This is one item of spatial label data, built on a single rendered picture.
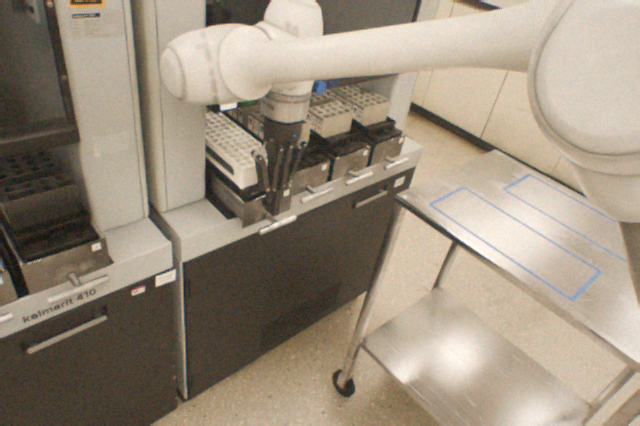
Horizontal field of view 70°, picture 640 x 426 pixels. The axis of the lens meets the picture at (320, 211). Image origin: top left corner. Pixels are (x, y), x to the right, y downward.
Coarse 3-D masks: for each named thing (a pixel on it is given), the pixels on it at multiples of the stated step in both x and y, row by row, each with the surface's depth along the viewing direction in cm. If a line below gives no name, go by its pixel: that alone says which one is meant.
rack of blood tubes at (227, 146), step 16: (208, 128) 108; (224, 128) 109; (240, 128) 109; (208, 144) 103; (224, 144) 102; (240, 144) 104; (256, 144) 106; (224, 160) 108; (240, 160) 99; (240, 176) 97; (256, 176) 99
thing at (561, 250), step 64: (448, 192) 110; (512, 192) 114; (384, 256) 116; (448, 256) 154; (512, 256) 94; (576, 256) 97; (448, 320) 150; (576, 320) 83; (448, 384) 131; (512, 384) 134
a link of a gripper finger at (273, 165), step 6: (282, 150) 90; (276, 156) 91; (270, 162) 93; (276, 162) 91; (270, 168) 94; (276, 168) 93; (270, 174) 94; (276, 174) 94; (270, 180) 95; (276, 180) 95; (276, 186) 96
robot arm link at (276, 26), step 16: (272, 0) 75; (288, 0) 73; (304, 0) 74; (272, 16) 74; (288, 16) 73; (304, 16) 73; (320, 16) 76; (272, 32) 73; (288, 32) 74; (304, 32) 74; (320, 32) 76
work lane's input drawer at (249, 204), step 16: (208, 160) 105; (208, 176) 104; (224, 176) 101; (224, 192) 101; (240, 192) 98; (256, 192) 98; (288, 192) 104; (240, 208) 98; (256, 208) 100; (288, 208) 108; (272, 224) 101
